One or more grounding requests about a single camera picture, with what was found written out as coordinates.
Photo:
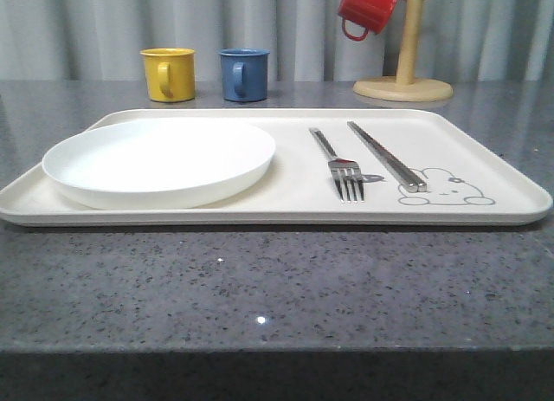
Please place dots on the silver metal fork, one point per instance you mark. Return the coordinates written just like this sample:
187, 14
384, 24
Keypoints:
346, 174

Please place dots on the white round plate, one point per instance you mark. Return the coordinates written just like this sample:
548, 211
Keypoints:
147, 164

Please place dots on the blue enamel mug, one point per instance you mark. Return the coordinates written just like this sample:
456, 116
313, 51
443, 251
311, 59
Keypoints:
244, 74

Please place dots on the yellow enamel mug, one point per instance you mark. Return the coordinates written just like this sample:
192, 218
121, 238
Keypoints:
170, 74

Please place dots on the wooden mug tree stand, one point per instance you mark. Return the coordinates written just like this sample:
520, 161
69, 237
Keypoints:
405, 86

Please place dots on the cream rabbit serving tray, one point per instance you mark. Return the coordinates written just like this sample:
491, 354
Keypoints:
417, 168

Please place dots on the red enamel mug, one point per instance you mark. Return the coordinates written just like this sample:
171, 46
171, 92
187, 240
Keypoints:
371, 15

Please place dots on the grey pleated curtain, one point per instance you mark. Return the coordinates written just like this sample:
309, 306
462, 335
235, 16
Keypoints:
460, 41

